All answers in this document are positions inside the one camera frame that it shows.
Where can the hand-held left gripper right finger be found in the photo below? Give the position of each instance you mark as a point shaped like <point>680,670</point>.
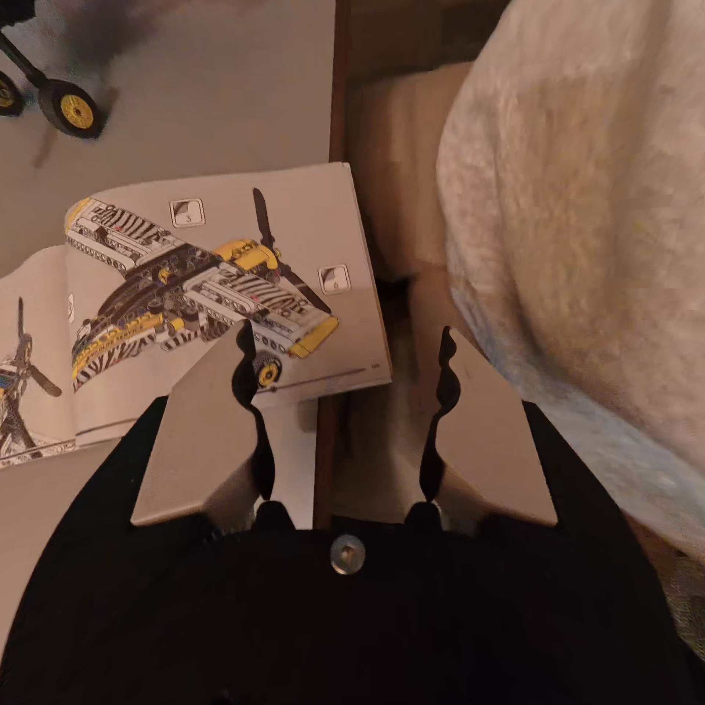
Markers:
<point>490,451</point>

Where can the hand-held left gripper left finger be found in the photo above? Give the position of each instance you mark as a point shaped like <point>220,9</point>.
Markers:
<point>198,451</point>

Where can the lego instruction booklet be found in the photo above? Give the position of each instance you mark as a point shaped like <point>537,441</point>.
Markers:
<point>220,220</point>

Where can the lego airplane model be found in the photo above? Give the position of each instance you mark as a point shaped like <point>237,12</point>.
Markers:
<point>74,110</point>

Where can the person's grey hoodie torso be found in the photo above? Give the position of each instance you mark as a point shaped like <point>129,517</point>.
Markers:
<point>578,220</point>

